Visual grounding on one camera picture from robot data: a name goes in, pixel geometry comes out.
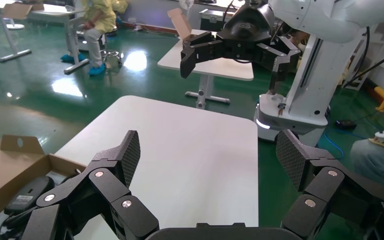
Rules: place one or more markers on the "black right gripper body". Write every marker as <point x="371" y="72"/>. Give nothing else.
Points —
<point x="248" y="30"/>

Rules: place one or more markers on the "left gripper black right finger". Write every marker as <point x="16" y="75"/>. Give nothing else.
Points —
<point x="331" y="188"/>

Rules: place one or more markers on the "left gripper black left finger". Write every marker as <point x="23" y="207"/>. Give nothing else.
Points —
<point x="106" y="188"/>

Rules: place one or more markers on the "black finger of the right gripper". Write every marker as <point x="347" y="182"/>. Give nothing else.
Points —
<point x="202" y="49"/>
<point x="279" y="56"/>

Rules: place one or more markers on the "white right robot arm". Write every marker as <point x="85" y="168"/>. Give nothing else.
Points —
<point x="328" y="16"/>

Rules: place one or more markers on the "cardboard box on far table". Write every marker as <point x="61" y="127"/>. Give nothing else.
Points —
<point x="180" y="21"/>

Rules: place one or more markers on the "brown cardboard storage box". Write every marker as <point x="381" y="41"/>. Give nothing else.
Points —
<point x="0" y="172"/>

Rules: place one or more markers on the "small open cardboard box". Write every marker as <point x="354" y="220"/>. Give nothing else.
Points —
<point x="16" y="10"/>

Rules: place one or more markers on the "small white background table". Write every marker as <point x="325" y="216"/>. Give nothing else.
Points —
<point x="218" y="69"/>

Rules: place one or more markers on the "black equipment case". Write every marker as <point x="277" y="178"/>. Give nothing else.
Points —
<point x="212" y="23"/>

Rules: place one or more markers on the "white robot torso and base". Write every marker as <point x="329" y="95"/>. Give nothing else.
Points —
<point x="314" y="82"/>

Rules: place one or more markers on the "white standing fan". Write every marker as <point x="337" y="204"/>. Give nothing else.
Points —
<point x="186" y="3"/>

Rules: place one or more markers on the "seated operator in yellow coat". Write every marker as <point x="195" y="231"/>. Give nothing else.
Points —
<point x="371" y="159"/>

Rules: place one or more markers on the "black power adapter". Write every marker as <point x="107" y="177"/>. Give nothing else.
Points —
<point x="346" y="124"/>

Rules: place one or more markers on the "chrome round stool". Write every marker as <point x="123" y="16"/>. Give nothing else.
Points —
<point x="112" y="56"/>

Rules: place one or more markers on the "seated person in yellow coat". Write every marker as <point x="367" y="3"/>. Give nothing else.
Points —
<point x="101" y="16"/>

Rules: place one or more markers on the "white table grey legs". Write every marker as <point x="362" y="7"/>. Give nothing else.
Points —
<point x="56" y="12"/>

